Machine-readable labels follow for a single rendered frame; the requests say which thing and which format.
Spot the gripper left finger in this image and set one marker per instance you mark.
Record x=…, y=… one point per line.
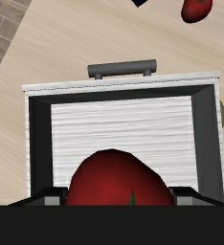
x=50, y=195

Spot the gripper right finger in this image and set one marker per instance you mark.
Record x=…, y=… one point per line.
x=187, y=195

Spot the red tomato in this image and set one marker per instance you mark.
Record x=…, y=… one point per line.
x=114, y=182
x=196, y=10

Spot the open white drawer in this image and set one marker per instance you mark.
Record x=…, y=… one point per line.
x=122, y=134

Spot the yellow round object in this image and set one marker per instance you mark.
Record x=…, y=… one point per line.
x=223, y=113

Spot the dark blue object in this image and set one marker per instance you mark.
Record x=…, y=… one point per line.
x=139, y=2

